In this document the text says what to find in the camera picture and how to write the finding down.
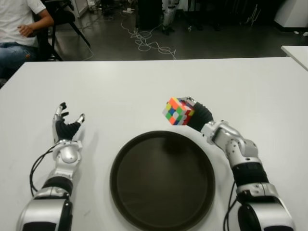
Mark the white power strip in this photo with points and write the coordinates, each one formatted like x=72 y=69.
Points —
x=128 y=10

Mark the black chair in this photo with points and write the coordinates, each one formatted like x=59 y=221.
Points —
x=62 y=16

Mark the dark brown round plate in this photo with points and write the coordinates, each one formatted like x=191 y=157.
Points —
x=162 y=183

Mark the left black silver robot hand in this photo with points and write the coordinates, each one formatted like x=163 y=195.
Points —
x=65 y=130

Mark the white cabinet with black base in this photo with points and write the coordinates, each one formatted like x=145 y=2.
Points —
x=292 y=12

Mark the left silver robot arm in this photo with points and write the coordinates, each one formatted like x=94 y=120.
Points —
x=68 y=154

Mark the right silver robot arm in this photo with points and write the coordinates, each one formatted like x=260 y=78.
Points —
x=240 y=149

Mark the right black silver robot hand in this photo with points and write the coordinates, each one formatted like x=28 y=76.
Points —
x=202 y=116

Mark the small white paper scrap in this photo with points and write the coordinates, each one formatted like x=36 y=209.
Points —
x=305 y=33

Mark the multicolour Rubik's cube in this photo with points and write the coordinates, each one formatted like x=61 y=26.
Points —
x=175 y=111

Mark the seated person in white shirt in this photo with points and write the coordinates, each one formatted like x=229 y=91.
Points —
x=14 y=21

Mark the white neighbouring table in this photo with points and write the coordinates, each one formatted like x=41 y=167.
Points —
x=297 y=54

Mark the white glass display case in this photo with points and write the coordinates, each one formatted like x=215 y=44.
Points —
x=80 y=7

